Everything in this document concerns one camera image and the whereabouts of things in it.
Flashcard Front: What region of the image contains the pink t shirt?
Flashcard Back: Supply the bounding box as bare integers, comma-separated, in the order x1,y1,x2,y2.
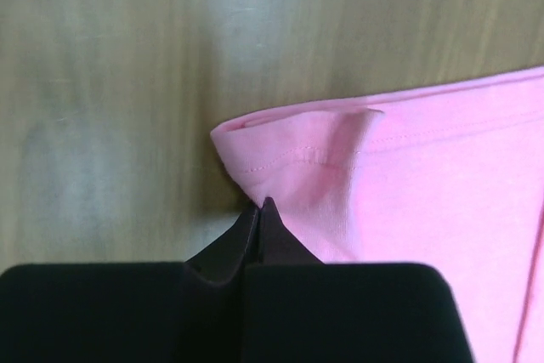
211,67,543,362

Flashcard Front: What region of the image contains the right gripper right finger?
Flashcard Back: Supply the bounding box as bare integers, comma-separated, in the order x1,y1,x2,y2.
241,199,473,362

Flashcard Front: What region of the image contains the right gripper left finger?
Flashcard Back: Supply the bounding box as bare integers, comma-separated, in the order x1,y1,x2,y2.
1,206,259,362

